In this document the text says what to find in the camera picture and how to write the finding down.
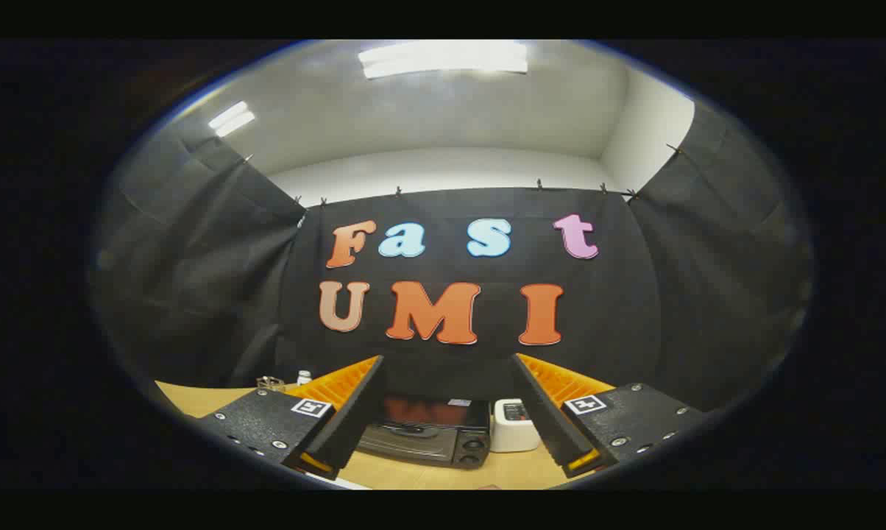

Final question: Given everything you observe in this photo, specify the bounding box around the large ceiling light panel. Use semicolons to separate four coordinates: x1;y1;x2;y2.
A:
358;40;529;80

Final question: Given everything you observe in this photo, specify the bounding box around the white paper sheet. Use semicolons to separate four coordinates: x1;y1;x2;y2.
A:
307;471;370;490

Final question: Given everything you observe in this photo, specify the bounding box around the white bread toaster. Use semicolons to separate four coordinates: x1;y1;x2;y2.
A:
490;398;542;453

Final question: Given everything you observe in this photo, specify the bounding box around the small ceiling light panel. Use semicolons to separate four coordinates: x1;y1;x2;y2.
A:
208;101;256;138

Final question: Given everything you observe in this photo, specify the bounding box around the black toaster oven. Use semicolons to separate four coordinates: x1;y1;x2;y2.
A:
356;395;492;470

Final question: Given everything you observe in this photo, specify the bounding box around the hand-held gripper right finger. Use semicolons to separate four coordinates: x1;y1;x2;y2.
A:
511;353;709;479

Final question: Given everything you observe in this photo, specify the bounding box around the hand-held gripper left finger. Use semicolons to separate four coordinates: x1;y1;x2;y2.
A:
196;355;386;481

